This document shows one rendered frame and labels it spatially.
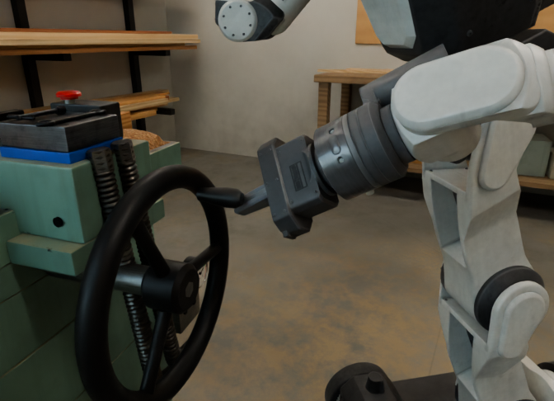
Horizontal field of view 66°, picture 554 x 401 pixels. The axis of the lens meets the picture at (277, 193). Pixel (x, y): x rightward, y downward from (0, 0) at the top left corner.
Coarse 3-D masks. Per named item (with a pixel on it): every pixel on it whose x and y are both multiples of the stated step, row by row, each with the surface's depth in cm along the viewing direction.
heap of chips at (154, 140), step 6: (126, 132) 78; (132, 132) 78; (138, 132) 78; (144, 132) 79; (126, 138) 76; (132, 138) 76; (138, 138) 76; (144, 138) 77; (150, 138) 78; (156, 138) 79; (150, 144) 77; (156, 144) 78; (162, 144) 80
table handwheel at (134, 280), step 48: (144, 192) 42; (192, 192) 54; (96, 240) 39; (144, 240) 44; (96, 288) 37; (144, 288) 48; (192, 288) 51; (96, 336) 37; (192, 336) 59; (96, 384) 39; (144, 384) 48
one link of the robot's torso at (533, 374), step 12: (528, 360) 106; (528, 372) 103; (540, 372) 101; (552, 372) 102; (456, 384) 106; (528, 384) 104; (540, 384) 100; (552, 384) 98; (540, 396) 100; (552, 396) 97
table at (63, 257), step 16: (176, 144) 81; (160, 160) 77; (176, 160) 82; (0, 208) 50; (160, 208) 61; (0, 224) 48; (16, 224) 50; (0, 240) 48; (16, 240) 49; (32, 240) 49; (48, 240) 49; (64, 240) 49; (0, 256) 48; (16, 256) 49; (32, 256) 48; (48, 256) 47; (64, 256) 46; (80, 256) 47; (64, 272) 47; (80, 272) 48
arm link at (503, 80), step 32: (448, 64) 38; (480, 64) 36; (512, 64) 35; (544, 64) 35; (416, 96) 39; (448, 96) 37; (480, 96) 36; (512, 96) 35; (544, 96) 35; (416, 128) 39; (448, 128) 38
